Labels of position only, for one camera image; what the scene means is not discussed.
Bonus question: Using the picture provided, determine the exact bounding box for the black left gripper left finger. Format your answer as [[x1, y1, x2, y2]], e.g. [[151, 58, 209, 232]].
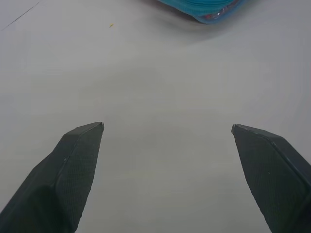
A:
[[0, 121, 105, 233]]

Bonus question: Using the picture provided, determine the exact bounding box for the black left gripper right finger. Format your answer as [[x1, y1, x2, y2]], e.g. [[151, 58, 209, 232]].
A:
[[231, 124, 311, 233]]

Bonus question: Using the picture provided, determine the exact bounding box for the blue plastic bag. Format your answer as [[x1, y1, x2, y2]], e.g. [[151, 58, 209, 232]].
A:
[[155, 0, 244, 25]]

